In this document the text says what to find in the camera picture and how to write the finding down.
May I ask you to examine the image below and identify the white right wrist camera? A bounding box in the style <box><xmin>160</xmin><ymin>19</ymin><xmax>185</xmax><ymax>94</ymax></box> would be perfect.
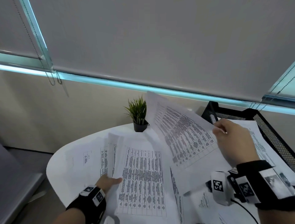
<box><xmin>211</xmin><ymin>171</ymin><xmax>233</xmax><ymax>206</ymax></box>

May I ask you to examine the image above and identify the potted green plant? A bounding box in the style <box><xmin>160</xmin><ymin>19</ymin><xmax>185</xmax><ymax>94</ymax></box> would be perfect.
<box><xmin>124</xmin><ymin>96</ymin><xmax>149</xmax><ymax>133</ymax></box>

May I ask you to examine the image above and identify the person's right hand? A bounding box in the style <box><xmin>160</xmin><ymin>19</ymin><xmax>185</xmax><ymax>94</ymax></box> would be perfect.
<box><xmin>212</xmin><ymin>118</ymin><xmax>260</xmax><ymax>168</ymax></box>

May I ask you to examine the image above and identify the black right wristband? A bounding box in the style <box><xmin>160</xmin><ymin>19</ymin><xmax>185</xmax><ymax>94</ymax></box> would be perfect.
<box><xmin>227</xmin><ymin>160</ymin><xmax>295</xmax><ymax>212</ymax></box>

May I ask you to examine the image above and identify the wide grey roller blind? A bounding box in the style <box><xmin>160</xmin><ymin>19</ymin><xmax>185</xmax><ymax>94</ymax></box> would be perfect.
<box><xmin>30</xmin><ymin>0</ymin><xmax>295</xmax><ymax>102</ymax></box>

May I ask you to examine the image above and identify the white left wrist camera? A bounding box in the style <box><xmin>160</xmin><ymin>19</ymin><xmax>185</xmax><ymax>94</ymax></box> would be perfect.
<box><xmin>102</xmin><ymin>214</ymin><xmax>120</xmax><ymax>224</ymax></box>

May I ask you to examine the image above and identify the single printed paper sheet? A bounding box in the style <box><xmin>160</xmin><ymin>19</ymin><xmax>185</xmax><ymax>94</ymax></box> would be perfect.
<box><xmin>145</xmin><ymin>91</ymin><xmax>227</xmax><ymax>171</ymax></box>

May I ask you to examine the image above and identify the metal bead chain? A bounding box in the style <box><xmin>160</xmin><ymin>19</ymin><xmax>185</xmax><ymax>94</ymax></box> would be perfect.
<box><xmin>13</xmin><ymin>0</ymin><xmax>63</xmax><ymax>86</ymax></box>
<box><xmin>249</xmin><ymin>71</ymin><xmax>295</xmax><ymax>111</ymax></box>

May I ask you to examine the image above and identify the person's left hand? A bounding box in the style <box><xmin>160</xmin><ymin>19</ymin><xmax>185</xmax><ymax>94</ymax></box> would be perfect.
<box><xmin>95</xmin><ymin>174</ymin><xmax>123</xmax><ymax>194</ymax></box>

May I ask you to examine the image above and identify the person's left forearm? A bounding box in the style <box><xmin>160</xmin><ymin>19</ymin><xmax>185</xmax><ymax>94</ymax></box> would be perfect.
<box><xmin>52</xmin><ymin>207</ymin><xmax>86</xmax><ymax>224</ymax></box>

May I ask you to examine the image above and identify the black mesh paper tray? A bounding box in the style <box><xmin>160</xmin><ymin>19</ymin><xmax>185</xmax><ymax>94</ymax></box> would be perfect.
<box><xmin>201</xmin><ymin>101</ymin><xmax>295</xmax><ymax>172</ymax></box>

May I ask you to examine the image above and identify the white table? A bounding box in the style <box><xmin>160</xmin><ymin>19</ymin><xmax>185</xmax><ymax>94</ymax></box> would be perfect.
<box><xmin>46</xmin><ymin>123</ymin><xmax>295</xmax><ymax>224</ymax></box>

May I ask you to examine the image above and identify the black wristband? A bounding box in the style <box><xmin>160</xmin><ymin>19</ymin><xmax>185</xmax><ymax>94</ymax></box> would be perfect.
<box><xmin>66</xmin><ymin>184</ymin><xmax>107</xmax><ymax>224</ymax></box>
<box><xmin>227</xmin><ymin>160</ymin><xmax>295</xmax><ymax>212</ymax></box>

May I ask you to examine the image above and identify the black left wristband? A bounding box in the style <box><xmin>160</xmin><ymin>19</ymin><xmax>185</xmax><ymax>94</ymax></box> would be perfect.
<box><xmin>66</xmin><ymin>184</ymin><xmax>107</xmax><ymax>224</ymax></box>

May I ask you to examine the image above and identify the grey low cabinet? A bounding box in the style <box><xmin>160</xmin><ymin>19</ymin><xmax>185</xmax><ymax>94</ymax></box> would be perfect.
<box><xmin>0</xmin><ymin>143</ymin><xmax>45</xmax><ymax>224</ymax></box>

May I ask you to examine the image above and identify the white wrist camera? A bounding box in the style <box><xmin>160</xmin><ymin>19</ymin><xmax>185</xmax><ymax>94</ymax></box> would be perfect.
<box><xmin>211</xmin><ymin>171</ymin><xmax>233</xmax><ymax>206</ymax></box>
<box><xmin>102</xmin><ymin>214</ymin><xmax>120</xmax><ymax>224</ymax></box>

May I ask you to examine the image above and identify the glass window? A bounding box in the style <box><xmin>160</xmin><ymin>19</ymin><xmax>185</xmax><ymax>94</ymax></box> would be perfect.
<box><xmin>0</xmin><ymin>0</ymin><xmax>295</xmax><ymax>116</ymax></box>

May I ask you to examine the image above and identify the printed paper bundle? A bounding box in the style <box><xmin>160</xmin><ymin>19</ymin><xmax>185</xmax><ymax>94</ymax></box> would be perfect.
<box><xmin>106</xmin><ymin>133</ymin><xmax>180</xmax><ymax>224</ymax></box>
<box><xmin>230</xmin><ymin>119</ymin><xmax>295</xmax><ymax>183</ymax></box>

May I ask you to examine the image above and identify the person's right forearm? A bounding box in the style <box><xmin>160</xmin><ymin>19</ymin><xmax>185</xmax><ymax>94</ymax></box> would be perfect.
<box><xmin>258</xmin><ymin>207</ymin><xmax>295</xmax><ymax>224</ymax></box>

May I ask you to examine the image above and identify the pile of papers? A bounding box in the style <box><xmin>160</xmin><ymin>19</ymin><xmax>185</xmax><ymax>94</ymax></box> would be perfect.
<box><xmin>64</xmin><ymin>129</ymin><xmax>261</xmax><ymax>224</ymax></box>

